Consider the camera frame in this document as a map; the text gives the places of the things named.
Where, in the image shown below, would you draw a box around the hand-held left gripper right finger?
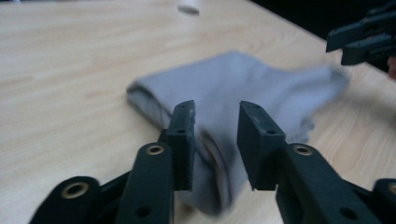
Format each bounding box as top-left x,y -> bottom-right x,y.
236,100 -> 288,191

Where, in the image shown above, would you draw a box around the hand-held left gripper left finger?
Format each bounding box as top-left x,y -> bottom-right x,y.
166,100 -> 197,191

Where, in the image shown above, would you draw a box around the grey pants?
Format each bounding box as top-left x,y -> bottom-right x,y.
125,50 -> 349,216

